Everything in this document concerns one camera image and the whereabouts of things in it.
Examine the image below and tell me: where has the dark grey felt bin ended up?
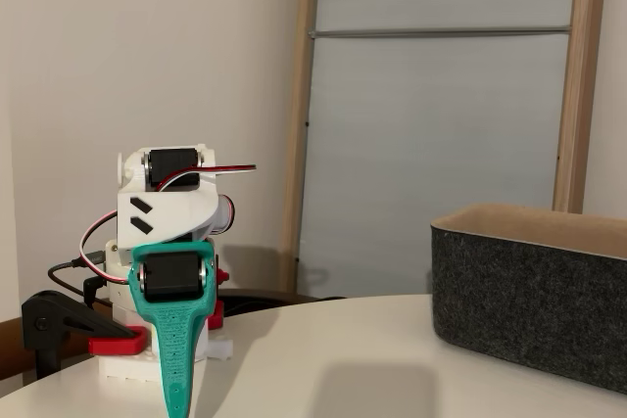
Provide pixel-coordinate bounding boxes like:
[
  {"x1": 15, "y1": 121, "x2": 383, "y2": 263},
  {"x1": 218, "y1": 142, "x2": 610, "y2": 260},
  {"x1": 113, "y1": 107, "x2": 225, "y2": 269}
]
[{"x1": 430, "y1": 202, "x2": 627, "y2": 395}]

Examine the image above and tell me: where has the black red table clamp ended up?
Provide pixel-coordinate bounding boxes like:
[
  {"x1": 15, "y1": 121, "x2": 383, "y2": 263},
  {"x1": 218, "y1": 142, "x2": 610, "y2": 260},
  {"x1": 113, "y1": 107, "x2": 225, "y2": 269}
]
[
  {"x1": 22, "y1": 289, "x2": 149, "y2": 381},
  {"x1": 208, "y1": 266, "x2": 231, "y2": 332}
]

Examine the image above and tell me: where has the metal rod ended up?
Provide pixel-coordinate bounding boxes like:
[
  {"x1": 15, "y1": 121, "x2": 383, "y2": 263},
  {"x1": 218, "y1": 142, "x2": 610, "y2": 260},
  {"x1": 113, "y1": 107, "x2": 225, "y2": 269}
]
[{"x1": 308, "y1": 25, "x2": 572, "y2": 39}]

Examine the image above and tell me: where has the black power cable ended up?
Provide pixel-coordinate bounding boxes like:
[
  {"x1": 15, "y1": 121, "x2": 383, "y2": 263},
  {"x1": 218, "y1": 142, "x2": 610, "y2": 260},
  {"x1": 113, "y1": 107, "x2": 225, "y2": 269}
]
[{"x1": 82, "y1": 275, "x2": 112, "y2": 307}]

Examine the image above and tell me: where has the grey usb cable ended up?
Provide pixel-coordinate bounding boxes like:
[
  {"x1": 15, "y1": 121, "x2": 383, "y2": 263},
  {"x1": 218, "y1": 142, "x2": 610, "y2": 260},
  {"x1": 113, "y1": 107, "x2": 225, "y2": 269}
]
[{"x1": 47, "y1": 251, "x2": 107, "y2": 300}]

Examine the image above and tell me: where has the red white black servo cable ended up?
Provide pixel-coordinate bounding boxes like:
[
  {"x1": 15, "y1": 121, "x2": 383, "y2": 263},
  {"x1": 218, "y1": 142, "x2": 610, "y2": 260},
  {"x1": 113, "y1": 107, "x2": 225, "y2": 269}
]
[{"x1": 155, "y1": 162, "x2": 260, "y2": 192}]

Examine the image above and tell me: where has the light wooden shelf frame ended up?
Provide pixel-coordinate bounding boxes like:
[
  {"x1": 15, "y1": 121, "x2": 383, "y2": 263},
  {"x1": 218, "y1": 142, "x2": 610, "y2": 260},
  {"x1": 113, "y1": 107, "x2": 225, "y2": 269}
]
[{"x1": 281, "y1": 0, "x2": 611, "y2": 298}]

